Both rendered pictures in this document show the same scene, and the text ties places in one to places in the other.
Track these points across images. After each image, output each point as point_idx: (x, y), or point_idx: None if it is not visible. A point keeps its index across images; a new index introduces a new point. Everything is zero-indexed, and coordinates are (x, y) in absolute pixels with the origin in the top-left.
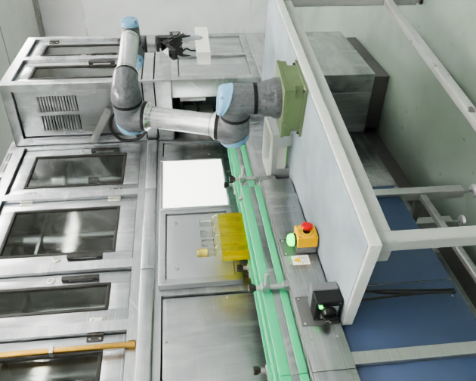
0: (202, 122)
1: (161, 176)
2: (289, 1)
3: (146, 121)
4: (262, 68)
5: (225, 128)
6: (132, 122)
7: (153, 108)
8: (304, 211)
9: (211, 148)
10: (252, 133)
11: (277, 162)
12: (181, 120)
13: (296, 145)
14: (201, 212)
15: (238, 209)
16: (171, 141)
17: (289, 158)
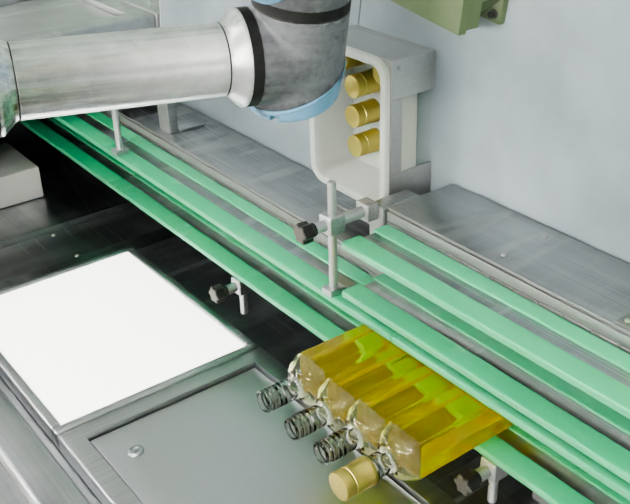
0: (207, 50)
1: None
2: None
3: (6, 90)
4: (139, 0)
5: (291, 46)
6: None
7: (15, 43)
8: (583, 235)
9: (73, 241)
10: (208, 146)
11: (402, 149)
12: (134, 59)
13: (470, 68)
14: (189, 390)
15: (316, 332)
16: None
17: (427, 130)
